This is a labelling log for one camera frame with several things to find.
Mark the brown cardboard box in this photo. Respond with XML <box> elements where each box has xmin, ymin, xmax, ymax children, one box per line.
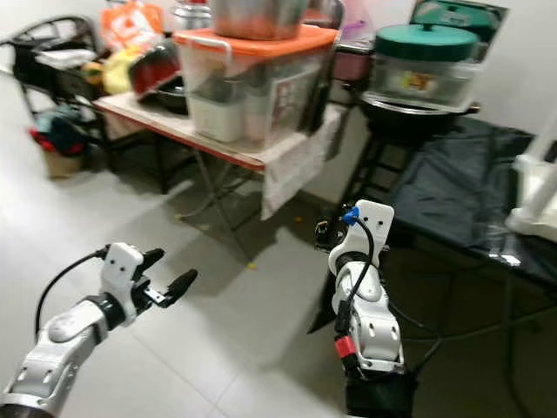
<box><xmin>45</xmin><ymin>150</ymin><xmax>84</xmax><ymax>179</ymax></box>

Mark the black shiny bag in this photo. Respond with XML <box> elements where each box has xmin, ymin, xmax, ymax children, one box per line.
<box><xmin>305</xmin><ymin>0</ymin><xmax>348</xmax><ymax>137</ymax></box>

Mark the black tablecloth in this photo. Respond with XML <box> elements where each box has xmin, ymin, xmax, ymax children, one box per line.
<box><xmin>306</xmin><ymin>118</ymin><xmax>557</xmax><ymax>336</ymax></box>

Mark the steel kettle red knob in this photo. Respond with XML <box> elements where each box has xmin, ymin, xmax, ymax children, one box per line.
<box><xmin>172</xmin><ymin>0</ymin><xmax>215</xmax><ymax>34</ymax></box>

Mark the black metal stand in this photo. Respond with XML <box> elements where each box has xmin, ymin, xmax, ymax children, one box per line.
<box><xmin>318</xmin><ymin>126</ymin><xmax>414</xmax><ymax>249</ymax></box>

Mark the black wok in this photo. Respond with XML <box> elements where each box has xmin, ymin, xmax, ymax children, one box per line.
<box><xmin>357</xmin><ymin>94</ymin><xmax>485</xmax><ymax>137</ymax></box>

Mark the clear storage box orange lid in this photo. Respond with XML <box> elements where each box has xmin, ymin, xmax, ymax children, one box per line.
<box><xmin>174</xmin><ymin>24</ymin><xmax>341</xmax><ymax>154</ymax></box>

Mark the clear plastic storage box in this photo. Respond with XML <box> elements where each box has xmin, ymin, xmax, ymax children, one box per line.
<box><xmin>366</xmin><ymin>54</ymin><xmax>485</xmax><ymax>113</ymax></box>

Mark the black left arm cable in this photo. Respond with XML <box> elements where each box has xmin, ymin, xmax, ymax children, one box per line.
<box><xmin>35</xmin><ymin>246</ymin><xmax>111</xmax><ymax>341</ymax></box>

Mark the silver robot leg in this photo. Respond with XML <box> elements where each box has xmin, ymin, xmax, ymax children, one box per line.
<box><xmin>344</xmin><ymin>373</ymin><xmax>419</xmax><ymax>418</ymax></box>

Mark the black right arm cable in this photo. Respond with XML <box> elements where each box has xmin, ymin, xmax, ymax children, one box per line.
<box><xmin>342</xmin><ymin>209</ymin><xmax>446</xmax><ymax>377</ymax></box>

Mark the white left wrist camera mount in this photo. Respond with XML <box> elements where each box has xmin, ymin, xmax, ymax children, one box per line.
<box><xmin>100</xmin><ymin>242</ymin><xmax>148</xmax><ymax>307</ymax></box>

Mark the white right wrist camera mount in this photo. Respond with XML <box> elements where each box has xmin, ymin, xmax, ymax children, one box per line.
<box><xmin>329</xmin><ymin>199</ymin><xmax>395</xmax><ymax>276</ymax></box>

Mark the beige cloth-covered bench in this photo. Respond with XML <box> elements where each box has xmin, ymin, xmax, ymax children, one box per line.
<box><xmin>91</xmin><ymin>91</ymin><xmax>346</xmax><ymax>220</ymax></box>

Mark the red and black pan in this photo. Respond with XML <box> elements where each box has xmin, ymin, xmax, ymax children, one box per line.
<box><xmin>131</xmin><ymin>39</ymin><xmax>186</xmax><ymax>102</ymax></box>

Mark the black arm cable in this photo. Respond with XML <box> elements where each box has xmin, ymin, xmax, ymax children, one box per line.
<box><xmin>342</xmin><ymin>209</ymin><xmax>446</xmax><ymax>377</ymax></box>
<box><xmin>35</xmin><ymin>246</ymin><xmax>111</xmax><ymax>341</ymax></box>

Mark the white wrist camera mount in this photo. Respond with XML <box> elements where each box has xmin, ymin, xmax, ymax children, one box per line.
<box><xmin>100</xmin><ymin>242</ymin><xmax>148</xmax><ymax>307</ymax></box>
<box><xmin>329</xmin><ymin>199</ymin><xmax>395</xmax><ymax>276</ymax></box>

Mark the white plastic children table top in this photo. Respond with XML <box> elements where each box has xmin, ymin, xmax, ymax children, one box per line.
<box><xmin>505</xmin><ymin>152</ymin><xmax>557</xmax><ymax>244</ymax></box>

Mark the orange plastic bag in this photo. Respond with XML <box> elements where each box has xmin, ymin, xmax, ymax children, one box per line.
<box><xmin>100</xmin><ymin>3</ymin><xmax>165</xmax><ymax>52</ymax></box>

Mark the colourful printed carton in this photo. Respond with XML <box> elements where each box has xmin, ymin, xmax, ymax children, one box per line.
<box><xmin>409</xmin><ymin>0</ymin><xmax>511</xmax><ymax>58</ymax></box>

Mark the green and red bag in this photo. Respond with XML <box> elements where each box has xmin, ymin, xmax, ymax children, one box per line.
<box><xmin>29</xmin><ymin>109</ymin><xmax>89</xmax><ymax>158</ymax></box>

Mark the yellow plastic bag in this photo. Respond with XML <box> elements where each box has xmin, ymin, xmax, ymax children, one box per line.
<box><xmin>102</xmin><ymin>51</ymin><xmax>143</xmax><ymax>97</ymax></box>

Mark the black metal chair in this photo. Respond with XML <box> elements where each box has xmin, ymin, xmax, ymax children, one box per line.
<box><xmin>0</xmin><ymin>16</ymin><xmax>111</xmax><ymax>172</ymax></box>

